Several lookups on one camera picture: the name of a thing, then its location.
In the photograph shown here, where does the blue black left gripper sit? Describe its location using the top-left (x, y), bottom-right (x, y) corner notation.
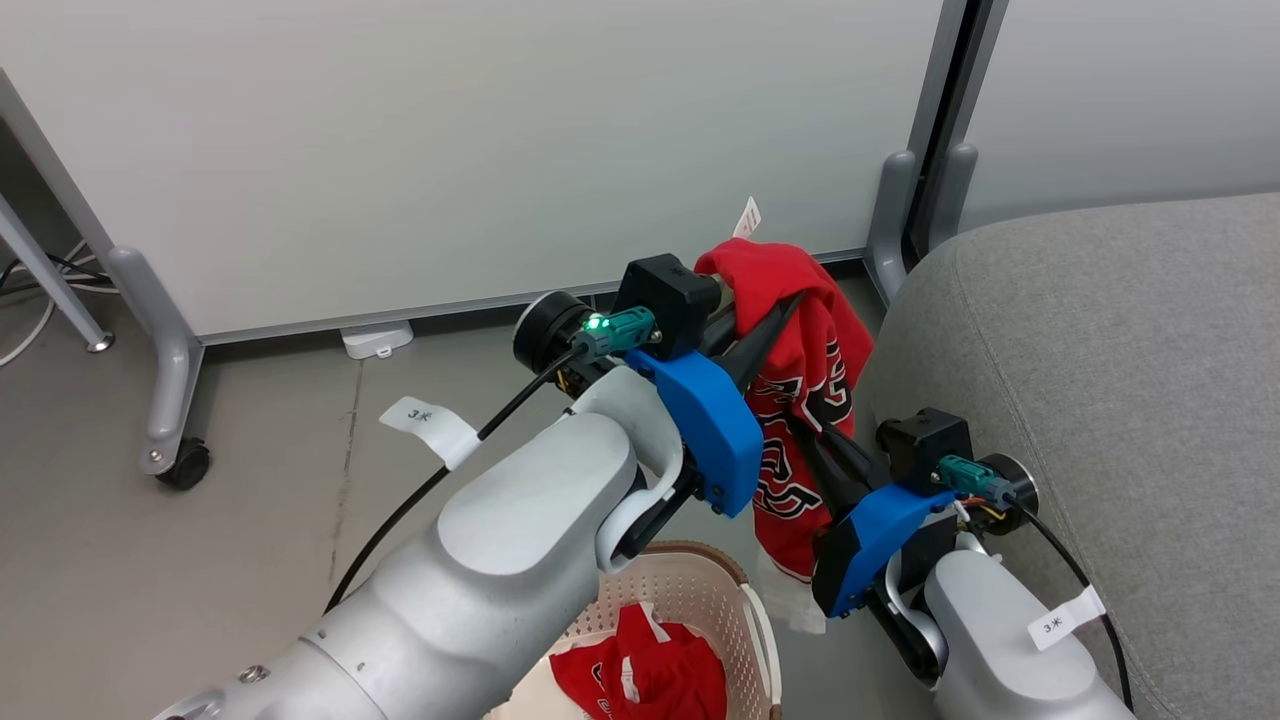
top-left (628, 291), bottom-right (806, 519)

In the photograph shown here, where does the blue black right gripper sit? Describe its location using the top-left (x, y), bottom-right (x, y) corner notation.
top-left (794, 413), bottom-right (961, 619)

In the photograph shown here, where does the red printed basketball jersey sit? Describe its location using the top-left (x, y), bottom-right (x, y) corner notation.
top-left (694, 196), bottom-right (877, 637)

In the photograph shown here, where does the red garment with white trim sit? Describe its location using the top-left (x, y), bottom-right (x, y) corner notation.
top-left (548, 601), bottom-right (729, 720)

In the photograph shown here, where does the cream perforated laundry basket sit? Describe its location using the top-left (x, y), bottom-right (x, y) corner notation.
top-left (484, 540), bottom-right (784, 720)

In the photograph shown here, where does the grey fabric sofa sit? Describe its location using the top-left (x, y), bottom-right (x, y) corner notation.
top-left (855, 192), bottom-right (1280, 720)

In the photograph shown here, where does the wide white partition panel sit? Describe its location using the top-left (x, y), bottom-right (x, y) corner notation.
top-left (0, 0), bottom-right (973, 477)

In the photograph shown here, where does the white power adapter box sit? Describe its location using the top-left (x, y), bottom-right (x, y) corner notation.
top-left (339, 319), bottom-right (415, 360)

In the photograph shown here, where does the narrow white partition panel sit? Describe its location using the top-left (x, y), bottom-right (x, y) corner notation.
top-left (923, 0), bottom-right (1280, 253)

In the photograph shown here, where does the black caster wheel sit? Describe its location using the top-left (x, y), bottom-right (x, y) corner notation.
top-left (156, 438), bottom-right (213, 492)

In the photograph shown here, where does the grey metal table leg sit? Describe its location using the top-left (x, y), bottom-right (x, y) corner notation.
top-left (0, 193), bottom-right (115, 354)

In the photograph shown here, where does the teal left cable connector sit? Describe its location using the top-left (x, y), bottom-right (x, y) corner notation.
top-left (574, 307), bottom-right (658, 362)

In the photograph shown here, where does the teal cable connector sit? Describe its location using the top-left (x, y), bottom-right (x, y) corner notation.
top-left (574, 307), bottom-right (658, 362)
top-left (937, 454), bottom-right (1014, 507)

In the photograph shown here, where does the teal right cable connector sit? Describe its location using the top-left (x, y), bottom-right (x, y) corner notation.
top-left (937, 454), bottom-right (1014, 507)

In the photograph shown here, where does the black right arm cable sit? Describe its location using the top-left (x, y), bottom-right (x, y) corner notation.
top-left (1015, 505), bottom-right (1135, 713)

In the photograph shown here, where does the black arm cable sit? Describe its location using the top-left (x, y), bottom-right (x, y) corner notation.
top-left (1015, 505), bottom-right (1135, 713)
top-left (323, 345), bottom-right (586, 613)

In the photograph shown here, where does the white paper cable tag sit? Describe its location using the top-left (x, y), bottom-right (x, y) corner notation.
top-left (379, 396), bottom-right (482, 472)
top-left (1027, 586), bottom-right (1107, 652)

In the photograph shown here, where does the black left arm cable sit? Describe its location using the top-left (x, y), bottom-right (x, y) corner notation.
top-left (323, 345), bottom-right (586, 613)

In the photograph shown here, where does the black floor cable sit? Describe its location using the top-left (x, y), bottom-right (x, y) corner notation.
top-left (0, 252), bottom-right (111, 297)

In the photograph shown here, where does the white floor cable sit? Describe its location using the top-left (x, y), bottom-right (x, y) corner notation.
top-left (0, 238), bottom-right (119, 369)

